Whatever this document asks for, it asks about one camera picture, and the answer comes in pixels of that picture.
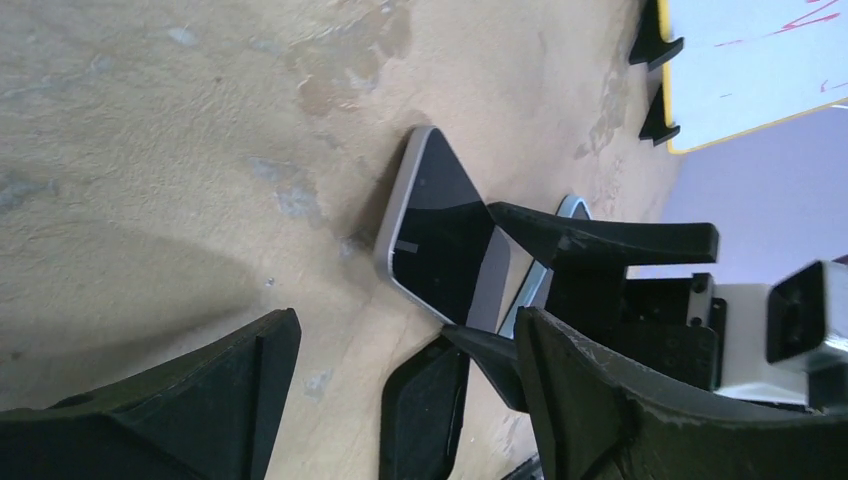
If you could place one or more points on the black phone case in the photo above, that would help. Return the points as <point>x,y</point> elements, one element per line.
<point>422,413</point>

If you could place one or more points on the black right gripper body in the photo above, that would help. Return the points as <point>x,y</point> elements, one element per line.
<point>675,326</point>

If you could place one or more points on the yellow framed whiteboard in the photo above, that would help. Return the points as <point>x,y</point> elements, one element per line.
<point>729,68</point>

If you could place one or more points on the light blue phone case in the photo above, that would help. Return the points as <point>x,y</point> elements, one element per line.
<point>536,283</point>

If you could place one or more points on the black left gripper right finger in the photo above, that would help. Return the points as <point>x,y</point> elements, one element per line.
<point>597,414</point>

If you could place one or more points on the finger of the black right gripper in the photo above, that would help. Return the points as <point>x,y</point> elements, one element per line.
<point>497,357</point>
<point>559,243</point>

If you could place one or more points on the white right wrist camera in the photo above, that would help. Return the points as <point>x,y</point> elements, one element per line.
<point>787,343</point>

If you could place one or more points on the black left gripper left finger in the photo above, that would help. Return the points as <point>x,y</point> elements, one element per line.
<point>213,413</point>

